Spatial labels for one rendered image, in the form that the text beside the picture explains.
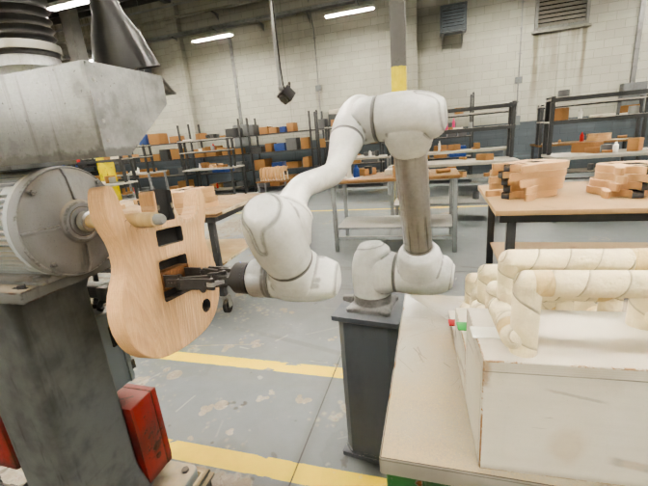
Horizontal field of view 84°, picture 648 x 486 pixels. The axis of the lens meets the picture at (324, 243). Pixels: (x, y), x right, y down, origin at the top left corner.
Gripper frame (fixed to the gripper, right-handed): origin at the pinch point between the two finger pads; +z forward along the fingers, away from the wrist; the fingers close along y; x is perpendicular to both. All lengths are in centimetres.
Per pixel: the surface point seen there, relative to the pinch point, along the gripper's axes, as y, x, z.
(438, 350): 3, -16, -62
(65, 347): -6.3, -18.1, 33.2
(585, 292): -28, 6, -77
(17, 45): -26, 46, 5
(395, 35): 646, 287, -7
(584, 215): 160, -4, -144
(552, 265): -19, 7, -76
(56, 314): -7.1, -8.7, 33.1
